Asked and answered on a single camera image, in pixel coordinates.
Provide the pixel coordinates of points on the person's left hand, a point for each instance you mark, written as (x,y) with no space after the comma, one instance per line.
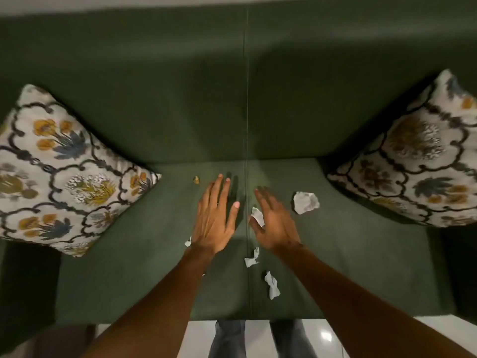
(213,219)

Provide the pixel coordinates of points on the person's right hand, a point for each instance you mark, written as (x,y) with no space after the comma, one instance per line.
(277,225)

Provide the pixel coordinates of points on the person's left middle finger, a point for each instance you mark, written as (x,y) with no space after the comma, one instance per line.
(217,190)

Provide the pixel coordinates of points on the person's left thumb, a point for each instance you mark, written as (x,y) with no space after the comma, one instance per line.
(233,216)

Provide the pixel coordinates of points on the person's right thumb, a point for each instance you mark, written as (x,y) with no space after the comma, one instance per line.
(254,225)

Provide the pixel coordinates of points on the person's right forearm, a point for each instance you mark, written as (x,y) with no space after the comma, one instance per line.
(357,305)

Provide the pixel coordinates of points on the person's left forearm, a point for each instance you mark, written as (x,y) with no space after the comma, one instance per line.
(156,305)

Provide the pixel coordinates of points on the torn white paper scrap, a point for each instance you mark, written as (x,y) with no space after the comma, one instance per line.
(188,241)
(252,258)
(257,215)

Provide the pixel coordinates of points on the large crumpled white paper ball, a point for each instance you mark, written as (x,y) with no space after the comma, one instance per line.
(305,202)

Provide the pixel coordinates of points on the long twisted white paper scrap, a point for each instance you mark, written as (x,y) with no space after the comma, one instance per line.
(272,285)

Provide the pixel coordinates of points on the green fabric sofa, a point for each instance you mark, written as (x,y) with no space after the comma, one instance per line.
(186,108)

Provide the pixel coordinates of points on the person's left leg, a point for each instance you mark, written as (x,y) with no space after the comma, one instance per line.
(228,339)

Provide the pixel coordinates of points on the person's leg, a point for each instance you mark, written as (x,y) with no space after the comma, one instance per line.
(228,339)
(292,339)

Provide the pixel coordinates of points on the person's right leg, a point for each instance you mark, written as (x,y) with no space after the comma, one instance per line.
(292,339)

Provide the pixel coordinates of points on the floral patterned cushion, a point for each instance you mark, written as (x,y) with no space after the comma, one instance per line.
(56,175)
(417,164)

